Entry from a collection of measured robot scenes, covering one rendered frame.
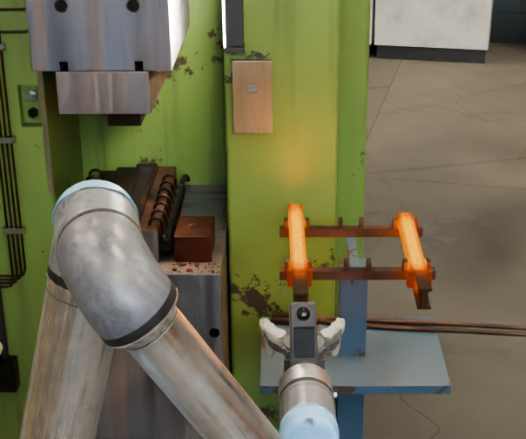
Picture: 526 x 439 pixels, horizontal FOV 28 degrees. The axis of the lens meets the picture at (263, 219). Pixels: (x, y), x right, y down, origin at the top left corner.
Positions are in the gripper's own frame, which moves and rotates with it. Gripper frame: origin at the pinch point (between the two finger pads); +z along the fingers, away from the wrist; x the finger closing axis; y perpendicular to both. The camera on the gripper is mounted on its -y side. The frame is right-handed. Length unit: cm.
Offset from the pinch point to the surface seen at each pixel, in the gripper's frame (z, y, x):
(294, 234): 34.2, -0.9, -0.4
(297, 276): 13.6, -1.3, -0.5
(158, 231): 48, 4, -31
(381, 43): 569, 92, 76
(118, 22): 47, -44, -37
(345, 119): 104, -4, 15
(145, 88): 47, -30, -32
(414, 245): 28.5, -0.9, 24.4
